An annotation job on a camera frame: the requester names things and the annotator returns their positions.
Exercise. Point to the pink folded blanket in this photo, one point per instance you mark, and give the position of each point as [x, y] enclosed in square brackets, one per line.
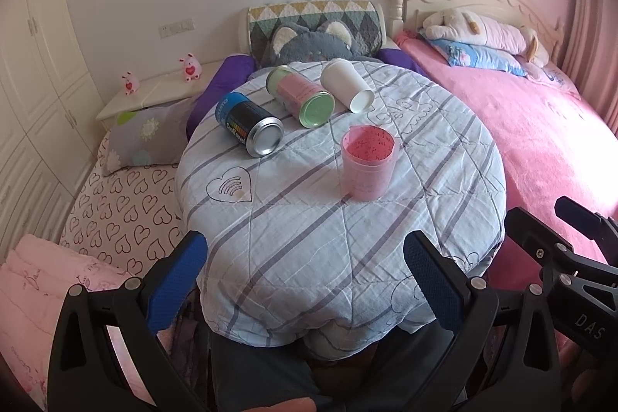
[43, 296]

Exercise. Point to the white cup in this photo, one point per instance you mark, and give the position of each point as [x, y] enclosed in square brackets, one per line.
[345, 83]

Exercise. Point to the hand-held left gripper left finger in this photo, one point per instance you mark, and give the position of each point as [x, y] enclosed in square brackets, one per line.
[175, 279]

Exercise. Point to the green and pink can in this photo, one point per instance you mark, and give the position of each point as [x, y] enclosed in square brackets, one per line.
[300, 97]

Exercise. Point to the pink curtain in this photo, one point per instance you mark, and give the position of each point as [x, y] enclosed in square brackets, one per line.
[591, 30]

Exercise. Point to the pink bedspread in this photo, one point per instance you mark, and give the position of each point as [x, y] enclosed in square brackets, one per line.
[507, 132]

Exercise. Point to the white plush toy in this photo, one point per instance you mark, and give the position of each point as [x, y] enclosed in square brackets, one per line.
[487, 30]

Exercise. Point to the cream nightstand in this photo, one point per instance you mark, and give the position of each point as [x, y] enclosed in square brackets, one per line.
[154, 91]

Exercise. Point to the patterned chair back cushion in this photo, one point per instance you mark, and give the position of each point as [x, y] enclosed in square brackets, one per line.
[309, 14]

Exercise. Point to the grey bear cushion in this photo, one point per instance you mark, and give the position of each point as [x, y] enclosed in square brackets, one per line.
[314, 45]

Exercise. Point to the pink speckled cup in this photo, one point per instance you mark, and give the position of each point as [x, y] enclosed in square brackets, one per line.
[368, 168]

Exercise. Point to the blue printed pillow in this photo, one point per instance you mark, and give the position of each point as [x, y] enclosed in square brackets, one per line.
[478, 57]

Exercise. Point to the white wardrobe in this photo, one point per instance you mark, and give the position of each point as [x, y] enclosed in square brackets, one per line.
[43, 79]

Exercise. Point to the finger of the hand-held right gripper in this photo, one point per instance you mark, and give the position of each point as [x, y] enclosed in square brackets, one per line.
[586, 219]
[533, 236]

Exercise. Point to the heart print bed sheet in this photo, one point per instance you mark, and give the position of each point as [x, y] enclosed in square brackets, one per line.
[120, 214]

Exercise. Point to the striped quilt covered table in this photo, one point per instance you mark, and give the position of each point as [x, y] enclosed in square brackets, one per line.
[338, 223]

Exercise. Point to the white wall socket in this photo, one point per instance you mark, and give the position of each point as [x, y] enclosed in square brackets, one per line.
[177, 27]

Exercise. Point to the grey floral pillow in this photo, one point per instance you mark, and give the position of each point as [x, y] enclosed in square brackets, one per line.
[145, 137]

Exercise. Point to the blue and black can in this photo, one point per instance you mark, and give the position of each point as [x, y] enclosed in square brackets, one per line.
[247, 127]

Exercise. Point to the cream wooden bed headboard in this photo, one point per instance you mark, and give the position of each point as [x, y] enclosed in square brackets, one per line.
[483, 1]

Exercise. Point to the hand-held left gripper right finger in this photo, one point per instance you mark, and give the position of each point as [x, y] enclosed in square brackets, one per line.
[434, 281]

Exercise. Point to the purple cushion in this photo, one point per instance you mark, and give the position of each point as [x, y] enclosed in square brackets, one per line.
[227, 84]

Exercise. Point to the person's dark trousers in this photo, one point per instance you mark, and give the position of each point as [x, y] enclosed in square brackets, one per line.
[309, 373]

